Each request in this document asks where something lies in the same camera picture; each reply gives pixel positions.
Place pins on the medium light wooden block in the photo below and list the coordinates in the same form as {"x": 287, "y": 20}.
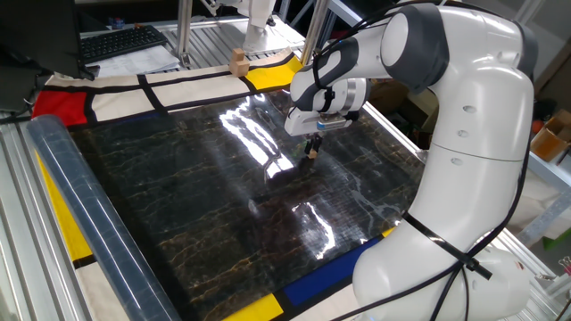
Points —
{"x": 238, "y": 55}

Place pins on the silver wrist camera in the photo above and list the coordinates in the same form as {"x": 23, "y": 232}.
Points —
{"x": 334, "y": 122}

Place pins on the small wooden cube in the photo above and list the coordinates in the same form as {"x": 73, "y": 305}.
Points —
{"x": 313, "y": 154}

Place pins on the small open cardboard box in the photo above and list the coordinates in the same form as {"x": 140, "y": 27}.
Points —
{"x": 551, "y": 138}

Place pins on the aluminium frame post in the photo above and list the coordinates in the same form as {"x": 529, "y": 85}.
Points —
{"x": 316, "y": 22}
{"x": 184, "y": 31}

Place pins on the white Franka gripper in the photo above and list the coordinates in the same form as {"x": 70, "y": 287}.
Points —
{"x": 301, "y": 124}

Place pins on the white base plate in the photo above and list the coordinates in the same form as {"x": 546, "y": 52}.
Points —
{"x": 285, "y": 42}

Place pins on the small white robot arm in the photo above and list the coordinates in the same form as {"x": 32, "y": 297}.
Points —
{"x": 259, "y": 27}

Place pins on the pink binder clip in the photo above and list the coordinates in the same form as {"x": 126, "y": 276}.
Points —
{"x": 565, "y": 263}

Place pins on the black monitor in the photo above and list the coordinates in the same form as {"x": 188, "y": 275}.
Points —
{"x": 35, "y": 35}

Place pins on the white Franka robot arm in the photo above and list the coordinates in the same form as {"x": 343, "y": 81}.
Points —
{"x": 473, "y": 134}

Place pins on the black marble pattern mat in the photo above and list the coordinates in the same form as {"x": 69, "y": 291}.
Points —
{"x": 201, "y": 200}

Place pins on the orange ball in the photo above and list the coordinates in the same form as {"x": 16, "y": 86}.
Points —
{"x": 537, "y": 126}

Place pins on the green plastic piece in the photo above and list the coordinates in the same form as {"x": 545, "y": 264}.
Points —
{"x": 555, "y": 243}

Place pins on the small red blue toy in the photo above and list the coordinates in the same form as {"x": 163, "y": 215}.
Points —
{"x": 117, "y": 23}

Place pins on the large light wooden block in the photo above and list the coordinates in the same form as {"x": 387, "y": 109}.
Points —
{"x": 239, "y": 69}

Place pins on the rolled clear plastic film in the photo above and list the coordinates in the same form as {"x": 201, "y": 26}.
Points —
{"x": 98, "y": 214}

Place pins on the Mondrian pattern cloth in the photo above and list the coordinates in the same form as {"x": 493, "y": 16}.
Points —
{"x": 120, "y": 104}

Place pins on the black computer keyboard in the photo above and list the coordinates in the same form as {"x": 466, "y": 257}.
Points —
{"x": 120, "y": 42}

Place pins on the white paper sheets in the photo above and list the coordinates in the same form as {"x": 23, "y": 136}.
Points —
{"x": 143, "y": 62}

